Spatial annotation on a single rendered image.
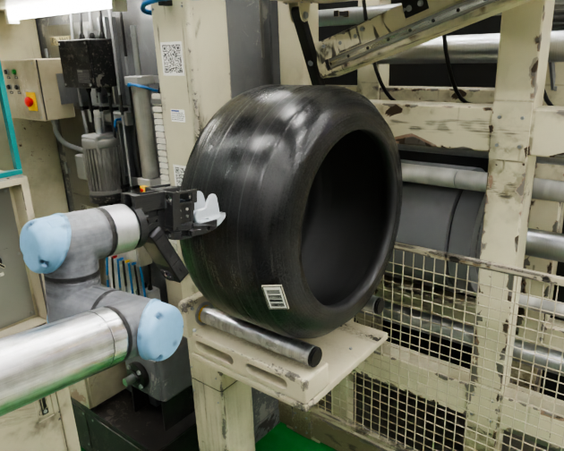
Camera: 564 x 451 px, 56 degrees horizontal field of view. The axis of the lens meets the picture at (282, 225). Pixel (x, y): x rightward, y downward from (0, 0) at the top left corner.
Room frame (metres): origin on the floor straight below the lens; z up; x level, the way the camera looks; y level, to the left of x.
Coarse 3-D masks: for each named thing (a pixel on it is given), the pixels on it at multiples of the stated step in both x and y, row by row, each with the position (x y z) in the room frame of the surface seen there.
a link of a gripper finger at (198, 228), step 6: (204, 222) 0.86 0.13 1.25; (210, 222) 0.87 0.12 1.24; (216, 222) 0.88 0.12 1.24; (192, 228) 0.84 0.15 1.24; (198, 228) 0.84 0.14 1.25; (204, 228) 0.84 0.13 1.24; (210, 228) 0.86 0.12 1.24; (186, 234) 0.83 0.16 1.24; (192, 234) 0.82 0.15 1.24; (198, 234) 0.83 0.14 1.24
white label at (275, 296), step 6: (264, 288) 0.89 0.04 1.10; (270, 288) 0.89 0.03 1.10; (276, 288) 0.89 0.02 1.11; (282, 288) 0.88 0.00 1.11; (264, 294) 0.90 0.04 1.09; (270, 294) 0.90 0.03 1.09; (276, 294) 0.89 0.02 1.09; (282, 294) 0.89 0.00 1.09; (270, 300) 0.90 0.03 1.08; (276, 300) 0.90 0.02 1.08; (282, 300) 0.89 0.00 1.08; (270, 306) 0.91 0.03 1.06; (276, 306) 0.90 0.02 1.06; (282, 306) 0.90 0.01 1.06
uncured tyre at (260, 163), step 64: (256, 128) 1.01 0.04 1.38; (320, 128) 1.00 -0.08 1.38; (384, 128) 1.18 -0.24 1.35; (256, 192) 0.92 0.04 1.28; (320, 192) 1.42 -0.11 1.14; (384, 192) 1.32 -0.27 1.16; (192, 256) 0.99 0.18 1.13; (256, 256) 0.89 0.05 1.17; (320, 256) 1.35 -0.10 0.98; (384, 256) 1.19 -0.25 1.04; (256, 320) 0.97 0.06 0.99; (320, 320) 0.98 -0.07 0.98
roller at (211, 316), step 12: (204, 312) 1.16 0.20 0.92; (216, 312) 1.15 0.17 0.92; (216, 324) 1.13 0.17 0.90; (228, 324) 1.11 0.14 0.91; (240, 324) 1.09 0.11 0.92; (252, 324) 1.08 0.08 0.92; (240, 336) 1.08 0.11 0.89; (252, 336) 1.06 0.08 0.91; (264, 336) 1.04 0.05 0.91; (276, 336) 1.03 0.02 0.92; (276, 348) 1.01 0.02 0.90; (288, 348) 0.99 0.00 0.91; (300, 348) 0.98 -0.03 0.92; (312, 348) 0.97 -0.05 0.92; (300, 360) 0.97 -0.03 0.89; (312, 360) 0.96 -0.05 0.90
